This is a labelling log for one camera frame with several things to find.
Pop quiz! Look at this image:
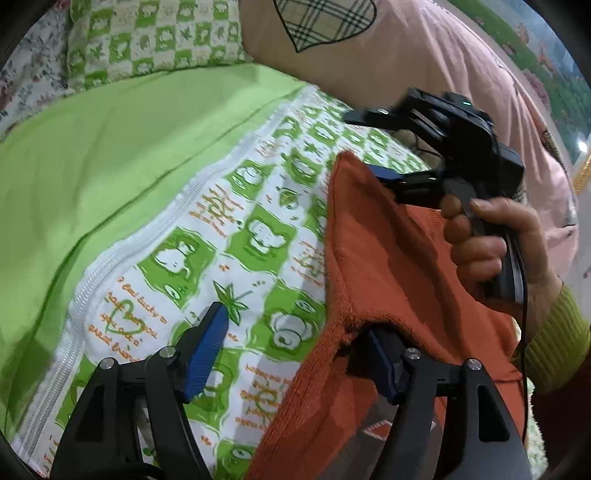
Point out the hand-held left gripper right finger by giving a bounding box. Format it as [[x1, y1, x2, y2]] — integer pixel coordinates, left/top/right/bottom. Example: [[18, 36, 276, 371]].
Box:
[[368, 325, 534, 480]]

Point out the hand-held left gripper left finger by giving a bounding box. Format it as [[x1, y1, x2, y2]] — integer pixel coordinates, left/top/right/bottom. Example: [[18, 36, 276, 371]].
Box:
[[50, 302, 230, 480]]

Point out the wall poster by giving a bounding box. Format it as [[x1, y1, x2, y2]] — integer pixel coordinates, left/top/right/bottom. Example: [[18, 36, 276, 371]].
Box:
[[450, 0, 591, 167]]

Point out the person's right forearm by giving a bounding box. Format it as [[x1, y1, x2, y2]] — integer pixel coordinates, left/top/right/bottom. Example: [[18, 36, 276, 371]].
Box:
[[521, 281, 591, 398]]

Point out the green white printed quilt cover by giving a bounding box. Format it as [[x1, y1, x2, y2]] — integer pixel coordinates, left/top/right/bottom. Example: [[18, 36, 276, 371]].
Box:
[[0, 62, 435, 480]]

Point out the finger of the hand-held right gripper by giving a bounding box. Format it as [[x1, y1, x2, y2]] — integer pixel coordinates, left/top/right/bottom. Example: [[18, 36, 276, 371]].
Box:
[[344, 107, 417, 133], [364, 163, 447, 205]]

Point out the person's right hand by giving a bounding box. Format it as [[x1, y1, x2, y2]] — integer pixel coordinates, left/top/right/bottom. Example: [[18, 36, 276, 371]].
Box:
[[440, 194, 564, 336]]

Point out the floral cloth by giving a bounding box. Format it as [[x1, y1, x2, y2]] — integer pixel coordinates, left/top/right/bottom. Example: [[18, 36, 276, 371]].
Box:
[[0, 8, 75, 136]]

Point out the orange knitted garment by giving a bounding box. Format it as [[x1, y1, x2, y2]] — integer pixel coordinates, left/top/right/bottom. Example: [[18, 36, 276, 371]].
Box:
[[245, 150, 533, 480]]

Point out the green checked pillow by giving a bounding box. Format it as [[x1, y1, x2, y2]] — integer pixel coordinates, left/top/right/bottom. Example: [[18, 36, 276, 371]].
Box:
[[66, 0, 254, 92]]

